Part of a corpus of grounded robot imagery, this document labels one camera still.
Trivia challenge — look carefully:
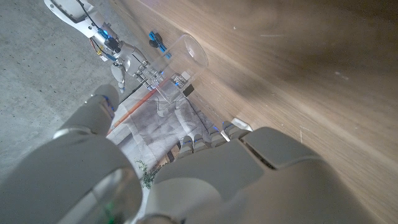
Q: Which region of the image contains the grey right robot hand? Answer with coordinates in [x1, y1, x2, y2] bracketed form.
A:
[92, 28, 165, 94]

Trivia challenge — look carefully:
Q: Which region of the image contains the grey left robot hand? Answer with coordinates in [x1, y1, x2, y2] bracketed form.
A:
[0, 83, 383, 224]

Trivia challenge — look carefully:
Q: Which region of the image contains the clear glass beaker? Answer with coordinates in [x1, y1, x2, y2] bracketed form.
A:
[141, 33, 209, 105]

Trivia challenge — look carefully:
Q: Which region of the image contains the blue black paper clip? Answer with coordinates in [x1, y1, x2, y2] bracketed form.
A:
[148, 30, 172, 60]

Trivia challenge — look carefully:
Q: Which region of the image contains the printed backdrop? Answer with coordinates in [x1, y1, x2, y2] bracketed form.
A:
[107, 74, 224, 224]

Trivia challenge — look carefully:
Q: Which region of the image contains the thin black right arm wire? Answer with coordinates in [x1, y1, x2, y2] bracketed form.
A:
[76, 0, 100, 29]

